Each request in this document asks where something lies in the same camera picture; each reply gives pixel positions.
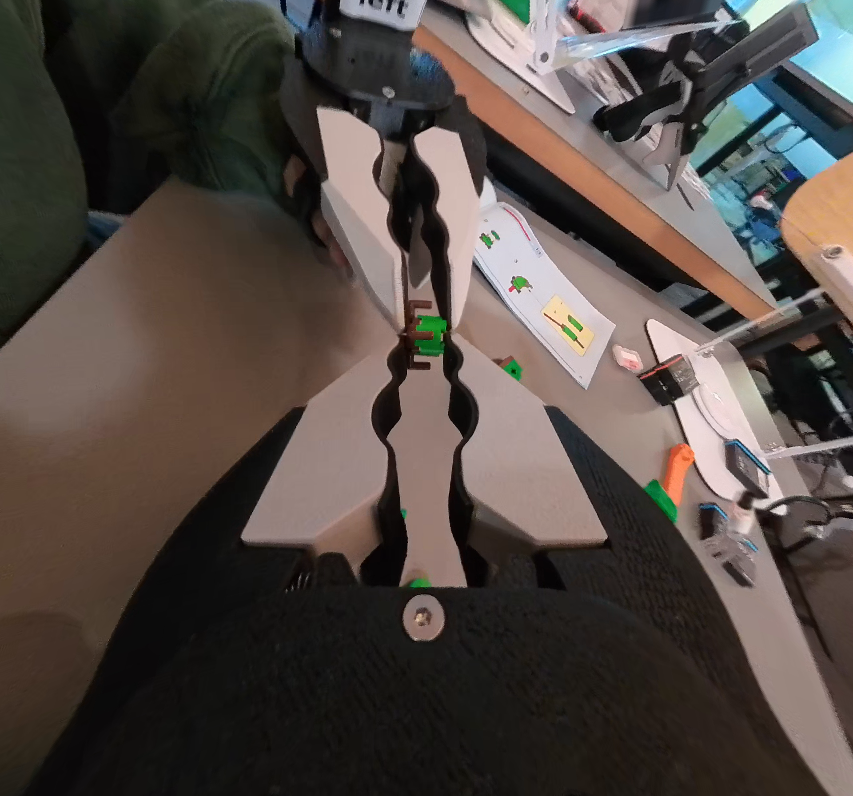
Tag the small green brown lego assembly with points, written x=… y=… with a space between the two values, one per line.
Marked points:
x=426 y=336

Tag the small green cone lego piece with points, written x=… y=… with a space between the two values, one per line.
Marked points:
x=512 y=367

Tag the person's green jacket torso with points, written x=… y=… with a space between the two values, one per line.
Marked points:
x=33 y=176

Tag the idle black grey gripper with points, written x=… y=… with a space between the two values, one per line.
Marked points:
x=666 y=103

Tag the white plastic board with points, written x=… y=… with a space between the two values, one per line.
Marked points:
x=713 y=409

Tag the grey desk with wood edge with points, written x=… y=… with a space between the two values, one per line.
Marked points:
x=600 y=176

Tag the small white packet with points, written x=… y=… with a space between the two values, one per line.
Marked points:
x=626 y=356

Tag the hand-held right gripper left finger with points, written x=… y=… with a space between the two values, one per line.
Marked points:
x=313 y=476

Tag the black red small box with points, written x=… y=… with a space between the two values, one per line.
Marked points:
x=666 y=379

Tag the clear acrylic sheet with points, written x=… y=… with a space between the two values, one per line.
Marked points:
x=640 y=40

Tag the orange brick separator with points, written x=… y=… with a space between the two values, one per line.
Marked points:
x=676 y=469

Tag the white desk stand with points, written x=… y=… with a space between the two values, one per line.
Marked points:
x=533 y=56

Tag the black camera battery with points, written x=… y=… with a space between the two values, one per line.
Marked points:
x=746 y=466

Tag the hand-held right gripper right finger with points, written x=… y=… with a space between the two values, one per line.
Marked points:
x=526 y=476

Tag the black monitor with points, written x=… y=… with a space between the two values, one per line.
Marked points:
x=753 y=56

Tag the lego instruction booklet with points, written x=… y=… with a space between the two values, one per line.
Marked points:
x=553 y=316

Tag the person's left hand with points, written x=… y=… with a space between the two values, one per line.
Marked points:
x=336 y=249

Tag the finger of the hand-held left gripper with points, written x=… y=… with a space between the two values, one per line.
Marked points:
x=353 y=209
x=456 y=209

